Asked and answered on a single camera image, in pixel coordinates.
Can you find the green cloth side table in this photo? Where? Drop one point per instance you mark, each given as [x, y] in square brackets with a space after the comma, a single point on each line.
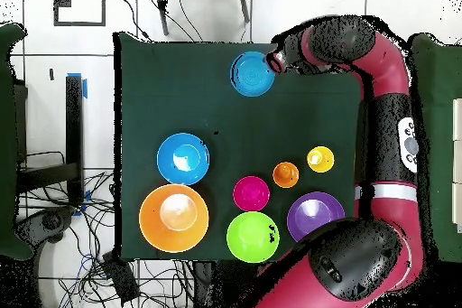
[7, 141]
[440, 105]

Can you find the black power box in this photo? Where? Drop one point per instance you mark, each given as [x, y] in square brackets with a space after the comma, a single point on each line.
[121, 279]

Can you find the shallow blue bowl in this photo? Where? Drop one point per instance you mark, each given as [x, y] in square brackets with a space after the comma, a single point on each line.
[252, 75]

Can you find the black stand bar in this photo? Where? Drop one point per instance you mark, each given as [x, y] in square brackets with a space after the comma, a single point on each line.
[74, 123]

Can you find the dark green tablecloth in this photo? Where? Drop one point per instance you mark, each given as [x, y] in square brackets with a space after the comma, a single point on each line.
[180, 98]

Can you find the green bowl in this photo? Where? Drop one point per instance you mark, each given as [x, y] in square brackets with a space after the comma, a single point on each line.
[249, 237]

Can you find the dark grey chair with knob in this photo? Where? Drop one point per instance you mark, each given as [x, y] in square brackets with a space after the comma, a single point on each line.
[52, 221]

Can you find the large blue bowl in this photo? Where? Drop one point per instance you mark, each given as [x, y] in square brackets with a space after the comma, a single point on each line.
[168, 170]

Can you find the pink red bowl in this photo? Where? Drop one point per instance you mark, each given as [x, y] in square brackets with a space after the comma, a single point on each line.
[251, 194]

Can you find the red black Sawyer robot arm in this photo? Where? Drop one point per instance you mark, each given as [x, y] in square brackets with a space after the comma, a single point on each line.
[382, 214]

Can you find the yellow cup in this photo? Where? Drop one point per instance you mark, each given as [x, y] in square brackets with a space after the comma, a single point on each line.
[321, 159]

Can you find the large yellow bowl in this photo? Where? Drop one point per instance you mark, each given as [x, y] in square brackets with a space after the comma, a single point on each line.
[151, 225]

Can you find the white boxes stack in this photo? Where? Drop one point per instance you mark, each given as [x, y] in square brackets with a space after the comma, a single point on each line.
[457, 163]

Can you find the orange cup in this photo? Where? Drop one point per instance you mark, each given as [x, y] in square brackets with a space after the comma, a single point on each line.
[286, 175]

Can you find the purple bowl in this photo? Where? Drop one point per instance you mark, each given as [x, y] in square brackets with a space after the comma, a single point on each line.
[310, 214]

